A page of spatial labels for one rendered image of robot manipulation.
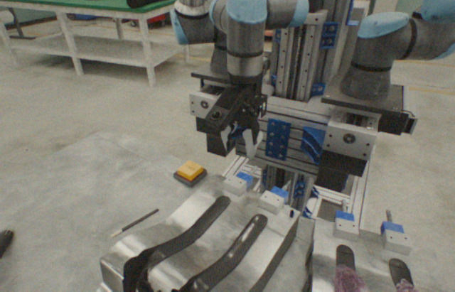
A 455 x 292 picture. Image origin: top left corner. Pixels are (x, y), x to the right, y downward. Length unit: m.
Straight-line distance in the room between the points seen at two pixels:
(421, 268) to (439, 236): 1.41
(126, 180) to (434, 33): 1.00
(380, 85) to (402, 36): 0.14
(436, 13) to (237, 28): 0.38
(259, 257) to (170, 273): 0.19
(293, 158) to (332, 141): 0.28
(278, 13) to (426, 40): 0.47
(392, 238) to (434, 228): 1.46
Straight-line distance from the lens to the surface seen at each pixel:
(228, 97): 0.61
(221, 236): 0.69
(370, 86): 0.99
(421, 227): 2.21
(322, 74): 1.22
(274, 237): 0.69
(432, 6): 0.73
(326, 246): 0.75
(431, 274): 0.80
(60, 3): 4.19
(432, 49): 1.03
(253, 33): 0.58
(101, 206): 0.94
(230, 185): 0.76
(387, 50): 0.97
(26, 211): 1.03
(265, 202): 0.72
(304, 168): 1.17
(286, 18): 0.72
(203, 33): 1.05
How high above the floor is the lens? 1.43
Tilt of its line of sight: 34 degrees down
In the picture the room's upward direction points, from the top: straight up
